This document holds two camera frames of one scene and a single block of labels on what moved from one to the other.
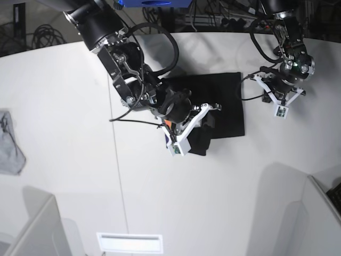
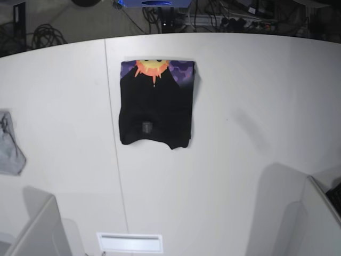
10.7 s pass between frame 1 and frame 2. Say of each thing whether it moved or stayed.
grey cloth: stayed
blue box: stayed
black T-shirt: moved
